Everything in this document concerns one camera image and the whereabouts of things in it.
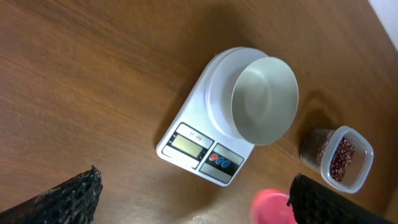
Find pink measuring scoop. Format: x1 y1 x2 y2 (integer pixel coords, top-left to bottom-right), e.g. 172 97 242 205
250 189 297 224

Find white digital kitchen scale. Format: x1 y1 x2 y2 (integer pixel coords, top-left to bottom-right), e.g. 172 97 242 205
156 47 266 187

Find red beans in container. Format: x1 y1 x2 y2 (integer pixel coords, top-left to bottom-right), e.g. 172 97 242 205
330 137 356 182

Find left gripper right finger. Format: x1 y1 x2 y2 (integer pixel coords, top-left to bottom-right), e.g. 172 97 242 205
287 174 392 224

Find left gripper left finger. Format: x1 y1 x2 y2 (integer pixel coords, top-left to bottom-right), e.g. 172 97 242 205
1 166 103 224

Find clear plastic bean container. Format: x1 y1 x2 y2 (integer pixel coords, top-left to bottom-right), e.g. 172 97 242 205
299 126 374 194

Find white bowl on scale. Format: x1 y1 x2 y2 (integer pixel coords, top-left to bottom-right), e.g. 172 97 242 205
231 57 299 146

